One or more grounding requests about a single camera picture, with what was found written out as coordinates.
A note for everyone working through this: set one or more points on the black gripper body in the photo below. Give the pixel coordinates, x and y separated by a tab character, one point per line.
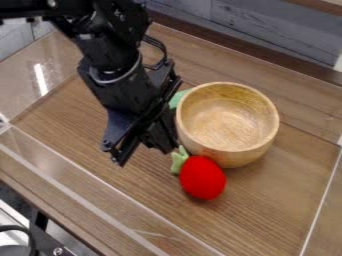
133	99

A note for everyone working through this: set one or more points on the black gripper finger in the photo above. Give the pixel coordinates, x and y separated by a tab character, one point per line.
160	134

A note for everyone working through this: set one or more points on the red plush strawberry toy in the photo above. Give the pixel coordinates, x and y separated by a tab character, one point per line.
200	176

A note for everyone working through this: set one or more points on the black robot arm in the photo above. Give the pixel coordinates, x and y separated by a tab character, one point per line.
108	29

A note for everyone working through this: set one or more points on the green foam block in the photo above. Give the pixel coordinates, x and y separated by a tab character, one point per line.
176	98

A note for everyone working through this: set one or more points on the wooden bowl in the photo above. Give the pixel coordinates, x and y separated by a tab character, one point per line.
227	121

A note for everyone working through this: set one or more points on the black metal table bracket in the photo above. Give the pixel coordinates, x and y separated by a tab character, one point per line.
47	245

